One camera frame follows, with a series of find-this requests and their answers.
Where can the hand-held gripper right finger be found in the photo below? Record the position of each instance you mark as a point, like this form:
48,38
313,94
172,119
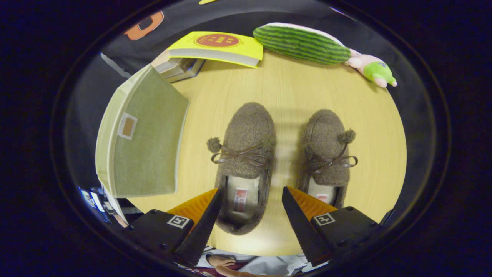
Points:
300,227

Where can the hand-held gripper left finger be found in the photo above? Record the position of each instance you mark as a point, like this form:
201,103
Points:
203,227

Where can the light green fabric storage box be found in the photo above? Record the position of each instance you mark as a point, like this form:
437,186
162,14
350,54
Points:
150,154

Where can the brown fuzzy shoe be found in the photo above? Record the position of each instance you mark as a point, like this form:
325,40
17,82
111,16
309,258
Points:
324,134
248,127

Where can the person's light clothing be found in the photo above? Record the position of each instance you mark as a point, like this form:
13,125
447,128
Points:
269,265

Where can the blue printed package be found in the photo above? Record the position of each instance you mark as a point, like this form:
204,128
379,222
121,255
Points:
87,198

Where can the dark blue book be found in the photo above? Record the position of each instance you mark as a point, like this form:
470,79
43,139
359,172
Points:
184,69

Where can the pink and green plush toy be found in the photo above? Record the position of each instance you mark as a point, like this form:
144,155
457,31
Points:
374,71

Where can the yellow book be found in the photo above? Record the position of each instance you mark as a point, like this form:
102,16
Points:
230,52

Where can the watermelon slice plush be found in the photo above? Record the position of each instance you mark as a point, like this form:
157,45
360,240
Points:
300,44

